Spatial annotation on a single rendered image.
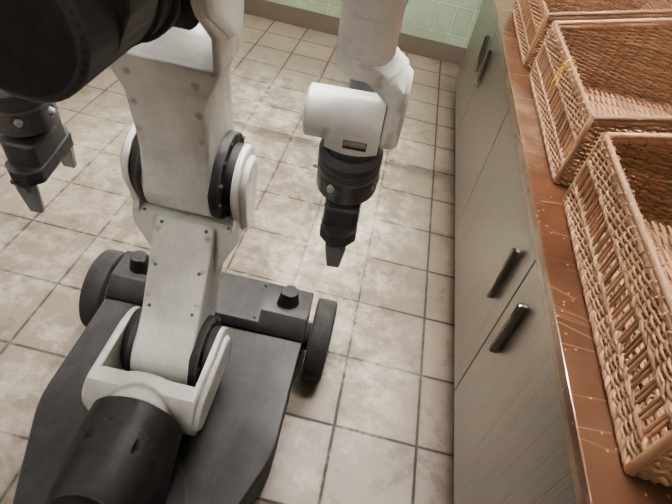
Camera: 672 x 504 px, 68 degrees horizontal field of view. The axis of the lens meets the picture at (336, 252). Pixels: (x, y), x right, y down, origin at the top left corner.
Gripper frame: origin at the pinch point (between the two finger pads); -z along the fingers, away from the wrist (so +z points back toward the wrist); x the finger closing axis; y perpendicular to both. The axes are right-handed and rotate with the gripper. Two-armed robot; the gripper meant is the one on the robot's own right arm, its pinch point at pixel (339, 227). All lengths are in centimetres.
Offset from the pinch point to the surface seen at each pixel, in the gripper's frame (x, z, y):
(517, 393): -17.3, -13.0, -33.5
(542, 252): 3.7, -1.8, -34.6
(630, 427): -27.9, 8.0, -38.2
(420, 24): 222, -90, -21
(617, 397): -23.3, 5.6, -38.8
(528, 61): 84, -17, -44
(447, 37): 220, -94, -38
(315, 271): 32, -65, 6
